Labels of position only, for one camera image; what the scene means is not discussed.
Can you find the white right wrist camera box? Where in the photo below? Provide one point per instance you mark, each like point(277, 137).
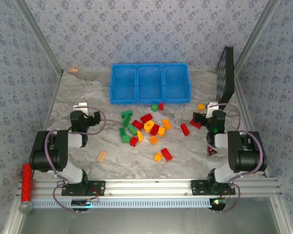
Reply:
point(211, 108)

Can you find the ridged wooden block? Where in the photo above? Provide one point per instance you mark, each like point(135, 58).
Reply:
point(101, 156)

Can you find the yellow cylinder lego piece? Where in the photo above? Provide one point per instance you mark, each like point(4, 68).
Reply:
point(148, 126)

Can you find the red lego brick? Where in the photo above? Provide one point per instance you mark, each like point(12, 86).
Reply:
point(134, 142)
point(146, 118)
point(166, 154)
point(154, 130)
point(161, 106)
point(185, 129)
point(196, 125)
point(137, 124)

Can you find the grey metal panel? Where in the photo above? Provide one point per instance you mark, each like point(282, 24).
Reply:
point(149, 221)

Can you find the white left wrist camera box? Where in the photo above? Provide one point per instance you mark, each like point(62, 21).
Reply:
point(81, 106)

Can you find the black grid panel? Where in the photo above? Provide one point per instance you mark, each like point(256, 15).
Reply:
point(225, 73)

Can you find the red black triangle sign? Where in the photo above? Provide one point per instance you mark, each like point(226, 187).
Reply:
point(212, 151)

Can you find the yellow arched lego brick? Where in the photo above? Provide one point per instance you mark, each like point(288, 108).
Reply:
point(140, 137)

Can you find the orange lego brick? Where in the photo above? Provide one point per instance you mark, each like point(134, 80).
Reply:
point(153, 140)
point(201, 107)
point(158, 157)
point(167, 124)

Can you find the green lego brick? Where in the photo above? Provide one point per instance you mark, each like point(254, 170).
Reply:
point(154, 108)
point(127, 113)
point(125, 139)
point(132, 130)
point(122, 131)
point(126, 120)

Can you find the blue three-compartment plastic bin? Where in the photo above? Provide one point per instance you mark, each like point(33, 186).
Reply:
point(149, 83)

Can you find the aluminium extrusion rail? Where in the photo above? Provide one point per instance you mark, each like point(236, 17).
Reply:
point(149, 187)

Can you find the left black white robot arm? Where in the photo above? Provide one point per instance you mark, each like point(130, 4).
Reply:
point(70, 174)

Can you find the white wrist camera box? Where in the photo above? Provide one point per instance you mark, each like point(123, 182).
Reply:
point(211, 108)
point(81, 106)

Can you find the small wooden block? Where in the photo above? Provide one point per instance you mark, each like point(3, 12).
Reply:
point(73, 70)

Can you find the aluminium frame bar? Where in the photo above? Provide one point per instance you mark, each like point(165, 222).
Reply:
point(245, 104)
point(13, 220)
point(282, 217)
point(51, 109)
point(254, 36)
point(42, 36)

